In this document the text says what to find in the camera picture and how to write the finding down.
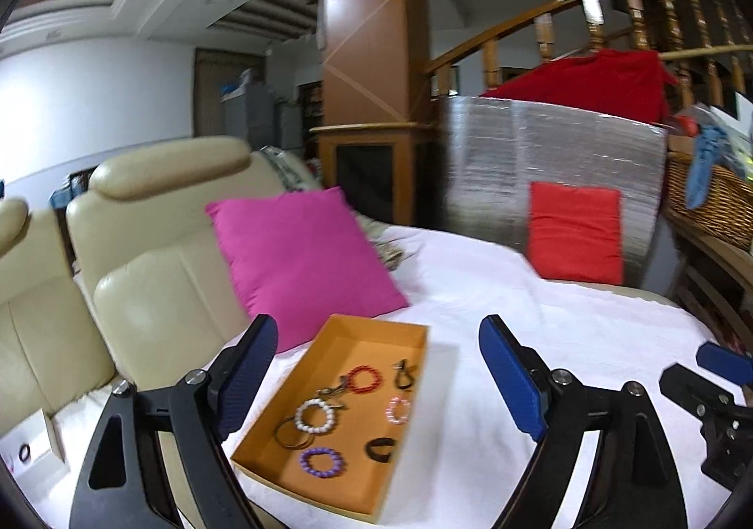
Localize wooden shelf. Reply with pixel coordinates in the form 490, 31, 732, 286
667, 211, 753, 354

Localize beige leather sofa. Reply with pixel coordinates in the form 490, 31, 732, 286
0, 136, 331, 529

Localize magenta pillow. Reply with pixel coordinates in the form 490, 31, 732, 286
206, 186, 411, 354

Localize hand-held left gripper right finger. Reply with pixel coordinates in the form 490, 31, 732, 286
478, 314, 689, 529

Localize wooden pillar cabinet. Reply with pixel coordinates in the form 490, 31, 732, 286
309, 0, 437, 227

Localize grey cabinet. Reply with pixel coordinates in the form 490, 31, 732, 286
222, 82, 304, 154

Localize black band ring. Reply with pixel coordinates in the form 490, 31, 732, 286
366, 436, 399, 464

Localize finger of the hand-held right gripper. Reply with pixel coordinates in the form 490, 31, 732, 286
659, 364, 743, 419
695, 342, 753, 390

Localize red cushion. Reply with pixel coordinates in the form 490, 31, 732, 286
528, 182, 625, 286

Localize blue cloth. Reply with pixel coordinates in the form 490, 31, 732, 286
685, 126, 728, 210

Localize dark thin bangles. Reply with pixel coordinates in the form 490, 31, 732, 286
273, 414, 314, 451

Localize purple bead bracelet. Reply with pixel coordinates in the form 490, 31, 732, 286
299, 447, 345, 477

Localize red bead bracelet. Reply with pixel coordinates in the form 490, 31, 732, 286
347, 365, 383, 395

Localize orange cardboard box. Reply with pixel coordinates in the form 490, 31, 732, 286
231, 314, 431, 525

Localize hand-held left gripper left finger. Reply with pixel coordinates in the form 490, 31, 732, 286
69, 314, 279, 529

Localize wooden stair railing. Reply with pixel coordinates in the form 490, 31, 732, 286
426, 0, 753, 113

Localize brown curtain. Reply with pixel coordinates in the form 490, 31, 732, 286
194, 49, 267, 139

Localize silver foil mat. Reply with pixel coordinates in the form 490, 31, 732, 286
441, 96, 670, 286

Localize red cloth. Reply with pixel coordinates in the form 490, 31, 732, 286
479, 48, 679, 126

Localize wicker basket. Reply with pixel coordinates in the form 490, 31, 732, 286
665, 149, 753, 251

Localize white bead bracelet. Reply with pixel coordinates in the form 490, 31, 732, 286
294, 398, 340, 436

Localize pink bead bracelet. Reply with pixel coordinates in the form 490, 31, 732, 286
385, 396, 413, 425

